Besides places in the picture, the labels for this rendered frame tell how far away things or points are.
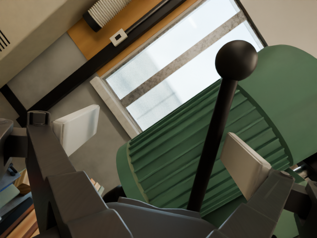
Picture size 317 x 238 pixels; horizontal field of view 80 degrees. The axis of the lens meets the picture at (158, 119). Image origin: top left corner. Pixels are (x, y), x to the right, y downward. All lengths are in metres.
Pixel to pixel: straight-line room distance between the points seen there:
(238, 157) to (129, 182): 0.17
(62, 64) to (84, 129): 1.81
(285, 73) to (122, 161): 0.25
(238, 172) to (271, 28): 1.78
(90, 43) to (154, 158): 1.65
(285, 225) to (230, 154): 0.21
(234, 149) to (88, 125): 0.13
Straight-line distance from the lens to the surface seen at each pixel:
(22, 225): 0.48
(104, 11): 1.70
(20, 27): 1.84
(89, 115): 0.17
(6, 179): 0.46
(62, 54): 1.98
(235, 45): 0.17
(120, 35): 1.69
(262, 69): 0.30
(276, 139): 0.28
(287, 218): 0.37
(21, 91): 2.20
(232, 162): 0.18
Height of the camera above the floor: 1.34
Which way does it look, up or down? 9 degrees down
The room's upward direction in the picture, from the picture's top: 55 degrees clockwise
